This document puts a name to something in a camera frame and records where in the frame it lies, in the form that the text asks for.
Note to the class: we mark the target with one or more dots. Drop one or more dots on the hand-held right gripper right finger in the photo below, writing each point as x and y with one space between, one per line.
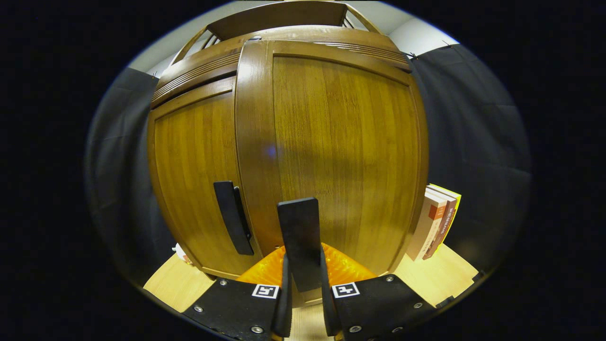
329 312

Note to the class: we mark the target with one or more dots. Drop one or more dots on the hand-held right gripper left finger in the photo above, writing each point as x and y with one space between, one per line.
284 308

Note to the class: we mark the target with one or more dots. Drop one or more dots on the wooden shoe cabinet door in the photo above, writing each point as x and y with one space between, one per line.
194 166
341 142

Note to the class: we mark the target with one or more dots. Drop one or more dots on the wooden double-door shoe cabinet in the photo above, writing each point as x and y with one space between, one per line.
208 61

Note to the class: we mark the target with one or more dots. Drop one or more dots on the red spine paperback book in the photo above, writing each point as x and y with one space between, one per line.
445 227

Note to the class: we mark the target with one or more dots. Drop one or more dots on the yellow book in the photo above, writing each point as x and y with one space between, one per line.
453 201

